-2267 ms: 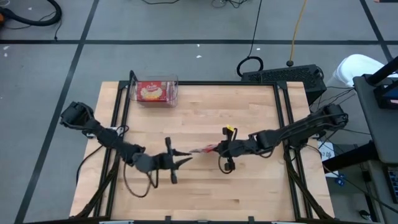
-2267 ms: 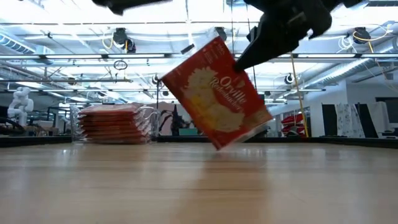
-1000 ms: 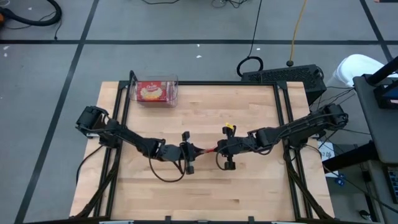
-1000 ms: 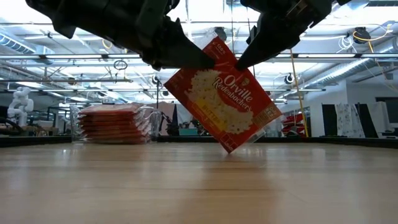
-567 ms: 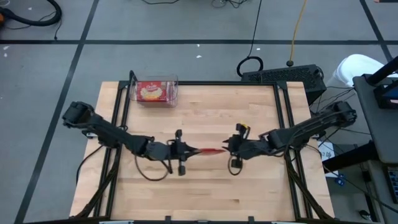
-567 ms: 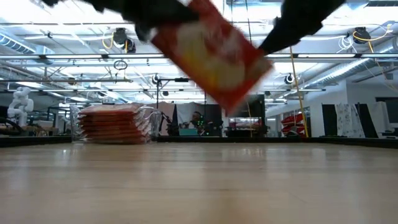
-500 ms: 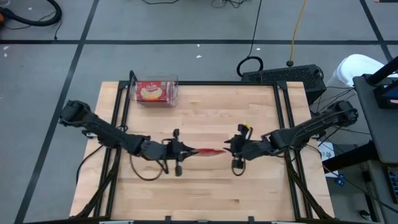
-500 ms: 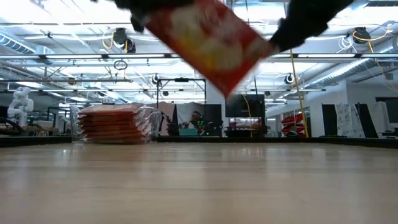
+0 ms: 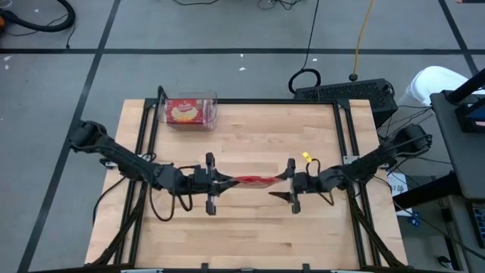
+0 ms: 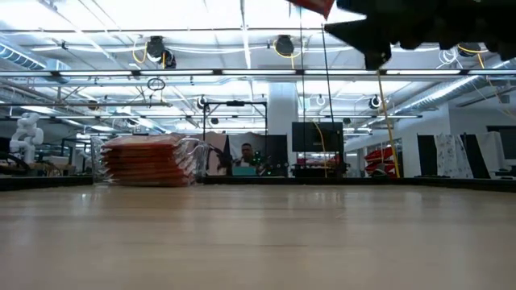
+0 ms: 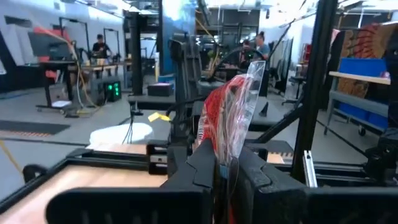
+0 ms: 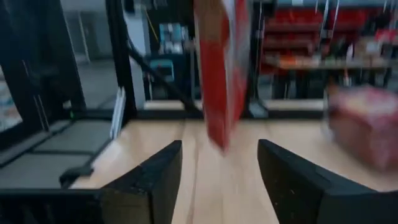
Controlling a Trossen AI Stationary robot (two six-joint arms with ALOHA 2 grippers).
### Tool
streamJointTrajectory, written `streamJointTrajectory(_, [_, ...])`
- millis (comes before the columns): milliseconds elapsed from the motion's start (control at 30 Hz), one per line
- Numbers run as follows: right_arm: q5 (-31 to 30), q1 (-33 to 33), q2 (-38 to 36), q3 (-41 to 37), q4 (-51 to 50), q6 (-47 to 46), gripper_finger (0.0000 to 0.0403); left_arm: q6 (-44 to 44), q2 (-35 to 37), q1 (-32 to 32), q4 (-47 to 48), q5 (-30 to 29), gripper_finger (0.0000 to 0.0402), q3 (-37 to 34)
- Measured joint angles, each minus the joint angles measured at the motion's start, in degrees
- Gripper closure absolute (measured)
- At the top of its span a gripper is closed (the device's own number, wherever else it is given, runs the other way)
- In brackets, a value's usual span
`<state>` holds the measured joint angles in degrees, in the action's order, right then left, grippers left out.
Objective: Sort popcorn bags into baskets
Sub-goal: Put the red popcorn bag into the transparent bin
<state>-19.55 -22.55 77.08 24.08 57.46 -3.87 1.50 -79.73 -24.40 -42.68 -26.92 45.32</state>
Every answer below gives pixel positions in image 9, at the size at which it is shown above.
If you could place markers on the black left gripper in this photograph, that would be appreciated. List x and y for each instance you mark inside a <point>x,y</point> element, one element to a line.
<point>197,189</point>

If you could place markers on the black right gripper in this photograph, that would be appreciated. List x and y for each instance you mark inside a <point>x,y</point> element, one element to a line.
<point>326,182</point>

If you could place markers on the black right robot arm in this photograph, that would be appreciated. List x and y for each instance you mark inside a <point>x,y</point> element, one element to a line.
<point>375,161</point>

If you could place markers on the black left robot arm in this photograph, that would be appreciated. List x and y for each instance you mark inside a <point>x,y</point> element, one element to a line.
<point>121,159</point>

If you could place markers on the clear plastic basket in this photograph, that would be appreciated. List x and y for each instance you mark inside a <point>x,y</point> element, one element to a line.
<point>162,113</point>

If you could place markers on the black perforated computer case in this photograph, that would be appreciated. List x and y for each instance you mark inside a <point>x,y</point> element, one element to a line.
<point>341,93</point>

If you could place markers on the white paper sheet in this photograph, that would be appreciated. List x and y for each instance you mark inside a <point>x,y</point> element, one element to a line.
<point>398,187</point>

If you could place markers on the small blue object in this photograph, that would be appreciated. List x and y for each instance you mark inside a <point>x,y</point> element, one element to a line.
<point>416,219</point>

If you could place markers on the black desk bar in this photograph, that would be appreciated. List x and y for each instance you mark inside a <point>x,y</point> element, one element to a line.
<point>424,191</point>

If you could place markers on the grey side cart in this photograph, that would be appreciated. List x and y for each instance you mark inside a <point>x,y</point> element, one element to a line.
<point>454,151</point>

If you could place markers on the white plastic bag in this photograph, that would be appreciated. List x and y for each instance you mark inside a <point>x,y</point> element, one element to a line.
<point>435,83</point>

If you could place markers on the black keyboard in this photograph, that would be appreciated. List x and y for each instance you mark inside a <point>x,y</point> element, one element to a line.
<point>479,223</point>

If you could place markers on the dark blue box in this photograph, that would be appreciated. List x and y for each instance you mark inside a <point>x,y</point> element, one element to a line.
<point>471,115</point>

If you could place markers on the black pole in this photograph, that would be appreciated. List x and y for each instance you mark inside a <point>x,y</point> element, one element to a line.
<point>468,85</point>

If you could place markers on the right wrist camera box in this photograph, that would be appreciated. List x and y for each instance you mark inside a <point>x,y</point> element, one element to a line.
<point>303,181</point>

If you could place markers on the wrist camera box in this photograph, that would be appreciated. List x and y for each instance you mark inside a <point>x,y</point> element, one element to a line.
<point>199,175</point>
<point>303,181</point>

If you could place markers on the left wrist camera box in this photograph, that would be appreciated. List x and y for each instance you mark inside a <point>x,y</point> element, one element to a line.
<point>199,175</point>

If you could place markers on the black aluminium table frame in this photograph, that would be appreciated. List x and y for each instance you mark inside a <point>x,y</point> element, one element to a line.
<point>265,101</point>

